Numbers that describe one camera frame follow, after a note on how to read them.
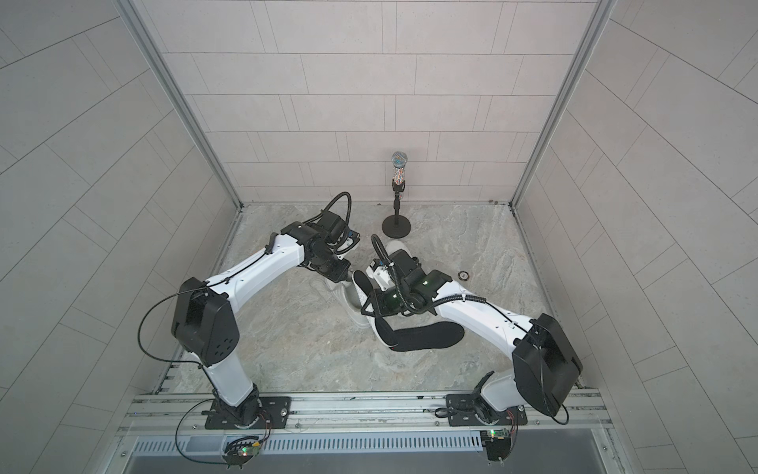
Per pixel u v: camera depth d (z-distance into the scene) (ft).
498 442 2.23
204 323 1.48
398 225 3.58
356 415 2.36
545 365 1.32
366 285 2.59
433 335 2.73
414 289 1.97
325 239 2.18
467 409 2.33
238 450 2.11
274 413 2.33
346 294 2.72
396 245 3.56
